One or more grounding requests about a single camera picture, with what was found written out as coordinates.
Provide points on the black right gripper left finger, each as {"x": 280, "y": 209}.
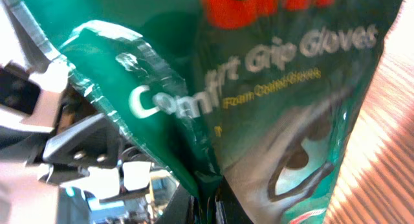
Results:
{"x": 183, "y": 208}

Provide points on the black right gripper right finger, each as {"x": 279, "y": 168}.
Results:
{"x": 228, "y": 210}

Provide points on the green 3M gloves packet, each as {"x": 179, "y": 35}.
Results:
{"x": 257, "y": 95}

